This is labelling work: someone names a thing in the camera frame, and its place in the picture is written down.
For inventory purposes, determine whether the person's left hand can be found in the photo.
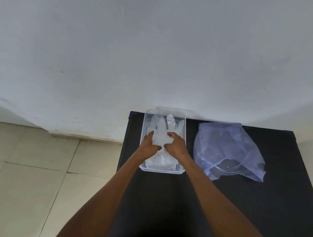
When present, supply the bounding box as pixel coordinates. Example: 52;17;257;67
135;131;162;160

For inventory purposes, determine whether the person's right hand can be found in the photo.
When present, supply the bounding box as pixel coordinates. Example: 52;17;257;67
164;132;190;162

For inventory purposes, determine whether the translucent white glove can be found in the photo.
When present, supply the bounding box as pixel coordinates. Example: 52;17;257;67
145;146;177;172
146;114;185;148

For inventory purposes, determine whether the clear plastic container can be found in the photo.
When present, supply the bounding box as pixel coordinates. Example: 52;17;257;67
139;108;187;174

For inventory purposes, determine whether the translucent purple plastic bag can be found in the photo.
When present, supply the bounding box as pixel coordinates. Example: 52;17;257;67
193;122;266;183

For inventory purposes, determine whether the person's right forearm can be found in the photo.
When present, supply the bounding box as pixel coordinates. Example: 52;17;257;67
180;155;263;237

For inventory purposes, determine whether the person's left forearm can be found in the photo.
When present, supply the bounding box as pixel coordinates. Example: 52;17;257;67
56;152;147;237

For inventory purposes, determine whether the transparent plastic lid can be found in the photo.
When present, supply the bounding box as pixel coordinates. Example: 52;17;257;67
140;168;186;175

